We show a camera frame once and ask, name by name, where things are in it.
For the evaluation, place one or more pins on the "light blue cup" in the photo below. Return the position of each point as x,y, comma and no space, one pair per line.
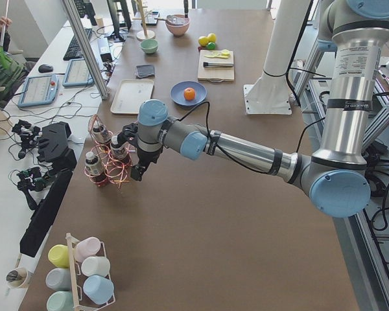
99,289

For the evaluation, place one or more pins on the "grey cup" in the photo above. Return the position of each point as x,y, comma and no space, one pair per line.
59,279

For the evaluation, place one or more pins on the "steel muddler black tip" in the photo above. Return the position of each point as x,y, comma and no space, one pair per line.
217,65

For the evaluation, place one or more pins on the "black power adapter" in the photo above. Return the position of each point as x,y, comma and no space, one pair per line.
104,50

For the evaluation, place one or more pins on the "blue plate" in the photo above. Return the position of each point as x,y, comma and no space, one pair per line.
177,93

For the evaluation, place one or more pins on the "black computer mouse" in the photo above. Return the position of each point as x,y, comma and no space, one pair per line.
45,68

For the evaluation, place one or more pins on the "mint green cup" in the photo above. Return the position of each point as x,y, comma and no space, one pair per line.
60,301

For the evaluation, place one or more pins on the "teach pendant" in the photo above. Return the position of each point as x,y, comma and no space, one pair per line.
77,74
38,91

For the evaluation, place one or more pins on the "yellow lemon upper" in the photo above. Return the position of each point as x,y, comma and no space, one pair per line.
212,37

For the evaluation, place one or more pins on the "tea bottle three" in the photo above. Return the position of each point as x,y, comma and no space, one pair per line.
94,168

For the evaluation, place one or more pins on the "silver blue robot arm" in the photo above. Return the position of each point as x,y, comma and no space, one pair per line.
333,176

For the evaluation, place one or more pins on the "mint green bowl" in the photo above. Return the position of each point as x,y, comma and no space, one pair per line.
149,46

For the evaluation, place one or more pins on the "tea bottle one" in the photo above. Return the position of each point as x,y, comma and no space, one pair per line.
100,134

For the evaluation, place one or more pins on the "copper wire bottle rack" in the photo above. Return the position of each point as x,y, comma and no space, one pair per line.
116,171

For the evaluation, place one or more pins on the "wooden cutting board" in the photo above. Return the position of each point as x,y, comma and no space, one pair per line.
215,74

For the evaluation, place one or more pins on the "folded grey cloth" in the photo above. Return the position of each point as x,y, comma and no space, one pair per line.
144,71

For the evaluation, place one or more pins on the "lemon slice upper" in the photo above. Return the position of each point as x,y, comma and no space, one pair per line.
225,52

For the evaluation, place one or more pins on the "yellow lemon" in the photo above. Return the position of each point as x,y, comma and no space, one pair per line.
212,37
203,41

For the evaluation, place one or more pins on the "teach pendant far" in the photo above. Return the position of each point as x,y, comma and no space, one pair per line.
77,74

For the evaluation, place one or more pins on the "pink cup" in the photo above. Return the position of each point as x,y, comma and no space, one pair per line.
86,248

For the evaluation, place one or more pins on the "aluminium frame post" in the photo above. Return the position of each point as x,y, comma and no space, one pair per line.
80,35

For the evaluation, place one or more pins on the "steel scoop in bowl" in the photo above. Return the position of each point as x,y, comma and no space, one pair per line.
173,20

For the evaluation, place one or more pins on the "tea bottle two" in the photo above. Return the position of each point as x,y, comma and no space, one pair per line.
118,150

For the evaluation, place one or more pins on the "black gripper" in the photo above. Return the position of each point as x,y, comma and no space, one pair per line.
144,158

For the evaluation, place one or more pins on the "wooden cup rack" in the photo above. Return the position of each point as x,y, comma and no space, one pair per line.
80,300

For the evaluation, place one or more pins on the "yellow lemon lower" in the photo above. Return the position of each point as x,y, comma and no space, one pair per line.
203,41

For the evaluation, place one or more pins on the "green lime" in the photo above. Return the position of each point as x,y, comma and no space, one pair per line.
211,46

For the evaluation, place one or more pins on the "orange mandarin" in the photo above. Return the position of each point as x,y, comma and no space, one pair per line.
189,93

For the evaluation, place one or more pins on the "pink bowl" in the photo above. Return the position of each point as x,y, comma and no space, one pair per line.
178,30

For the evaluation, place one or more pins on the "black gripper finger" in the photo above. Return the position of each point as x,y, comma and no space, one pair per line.
186,8

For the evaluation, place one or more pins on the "teach pendant near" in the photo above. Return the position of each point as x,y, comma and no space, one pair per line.
38,91

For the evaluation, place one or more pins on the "yellow plastic knife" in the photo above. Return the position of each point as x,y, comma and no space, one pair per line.
220,56

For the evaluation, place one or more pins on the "yellow cup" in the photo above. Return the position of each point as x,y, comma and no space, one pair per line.
58,255

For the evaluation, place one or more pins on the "black monitor stand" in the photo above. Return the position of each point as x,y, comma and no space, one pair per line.
121,21

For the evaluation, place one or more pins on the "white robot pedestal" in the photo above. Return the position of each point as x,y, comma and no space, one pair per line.
270,93

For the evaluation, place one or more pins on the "black keyboard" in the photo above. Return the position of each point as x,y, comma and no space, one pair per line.
74,51

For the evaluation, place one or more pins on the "cream rabbit tray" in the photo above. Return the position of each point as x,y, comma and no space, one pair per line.
130,95

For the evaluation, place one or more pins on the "white cup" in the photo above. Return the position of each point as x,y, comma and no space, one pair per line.
95,265

